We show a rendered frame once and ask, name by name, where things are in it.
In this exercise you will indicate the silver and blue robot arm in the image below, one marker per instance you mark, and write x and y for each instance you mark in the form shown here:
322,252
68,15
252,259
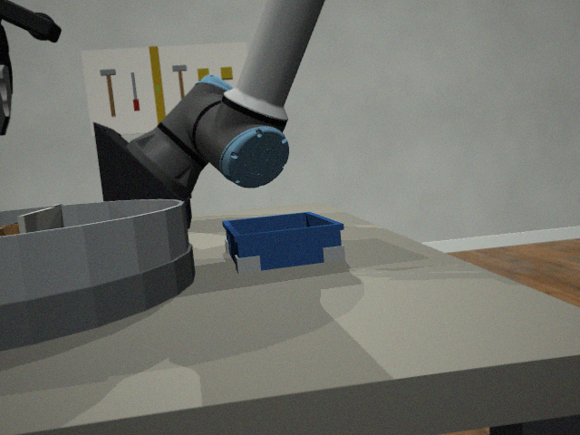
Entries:
246,144

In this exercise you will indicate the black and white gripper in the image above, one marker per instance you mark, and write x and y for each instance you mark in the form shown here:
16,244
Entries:
6,82

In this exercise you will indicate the blue crate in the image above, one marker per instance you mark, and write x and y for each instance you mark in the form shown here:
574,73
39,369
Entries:
263,243

